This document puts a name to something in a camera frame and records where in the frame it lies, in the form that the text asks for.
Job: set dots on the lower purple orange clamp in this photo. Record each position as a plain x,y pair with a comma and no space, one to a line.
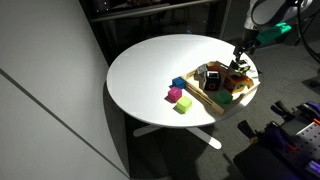
273,137

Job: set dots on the perforated metal breadboard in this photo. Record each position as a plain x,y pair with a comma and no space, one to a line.
306,140

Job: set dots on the green object on floor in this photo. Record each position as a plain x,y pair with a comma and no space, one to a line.
278,30

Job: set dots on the wooden tray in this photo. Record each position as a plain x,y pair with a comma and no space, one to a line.
205,90

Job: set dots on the purple orange clamp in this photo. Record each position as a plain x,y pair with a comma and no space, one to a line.
304,113
273,137

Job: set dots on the dark shelf unit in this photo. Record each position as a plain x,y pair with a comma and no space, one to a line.
119,24

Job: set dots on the round white table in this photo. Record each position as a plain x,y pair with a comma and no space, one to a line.
140,77

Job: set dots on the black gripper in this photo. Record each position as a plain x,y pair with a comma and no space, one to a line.
242,47

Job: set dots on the grey patterned cube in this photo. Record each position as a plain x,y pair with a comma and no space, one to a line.
201,72

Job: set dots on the upper purple orange clamp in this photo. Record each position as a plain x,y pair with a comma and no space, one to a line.
304,113

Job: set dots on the blue cube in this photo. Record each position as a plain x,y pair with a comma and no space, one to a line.
179,83

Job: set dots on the orange yellow dice cube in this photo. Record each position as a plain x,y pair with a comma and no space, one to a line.
235,84

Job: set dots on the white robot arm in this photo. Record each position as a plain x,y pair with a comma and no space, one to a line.
266,21

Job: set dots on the pink cube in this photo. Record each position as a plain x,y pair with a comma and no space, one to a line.
174,94

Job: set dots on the lime green cube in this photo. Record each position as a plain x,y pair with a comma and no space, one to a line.
184,104

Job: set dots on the black and white cube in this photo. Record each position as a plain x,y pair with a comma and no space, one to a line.
243,68

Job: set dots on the dark green block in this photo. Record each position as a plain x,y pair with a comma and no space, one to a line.
223,97

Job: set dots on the black stand base plate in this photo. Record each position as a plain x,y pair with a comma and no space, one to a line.
258,162

